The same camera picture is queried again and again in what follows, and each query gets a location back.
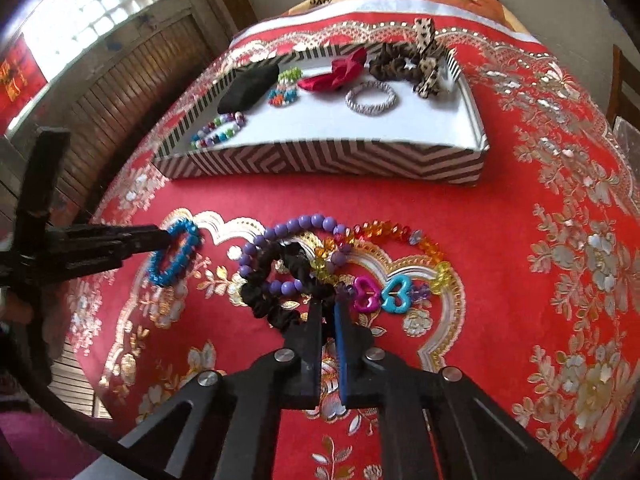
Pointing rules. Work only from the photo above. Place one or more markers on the red scrunchie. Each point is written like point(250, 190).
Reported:
point(325, 80)

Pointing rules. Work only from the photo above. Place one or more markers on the red floral tablecloth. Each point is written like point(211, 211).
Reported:
point(500, 260)

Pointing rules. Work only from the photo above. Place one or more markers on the leopard print bow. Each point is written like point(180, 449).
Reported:
point(430, 82)

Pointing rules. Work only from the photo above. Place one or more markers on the red wall poster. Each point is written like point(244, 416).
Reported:
point(20, 80)

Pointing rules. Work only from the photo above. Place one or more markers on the brown leopard scrunchie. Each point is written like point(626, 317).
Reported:
point(387, 65)

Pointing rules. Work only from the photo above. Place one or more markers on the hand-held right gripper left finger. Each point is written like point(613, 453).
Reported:
point(310, 360)

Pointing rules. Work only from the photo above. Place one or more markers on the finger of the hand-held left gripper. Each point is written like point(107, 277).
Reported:
point(100, 256)
point(115, 234)

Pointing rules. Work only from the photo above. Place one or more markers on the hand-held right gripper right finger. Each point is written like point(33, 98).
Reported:
point(343, 360)

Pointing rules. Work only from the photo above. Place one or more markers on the black scrunchie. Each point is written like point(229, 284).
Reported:
point(260, 300)

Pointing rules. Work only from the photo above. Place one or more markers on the wooden chair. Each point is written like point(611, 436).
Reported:
point(625, 85)

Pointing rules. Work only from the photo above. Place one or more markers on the striped cardboard tray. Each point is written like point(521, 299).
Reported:
point(350, 160)

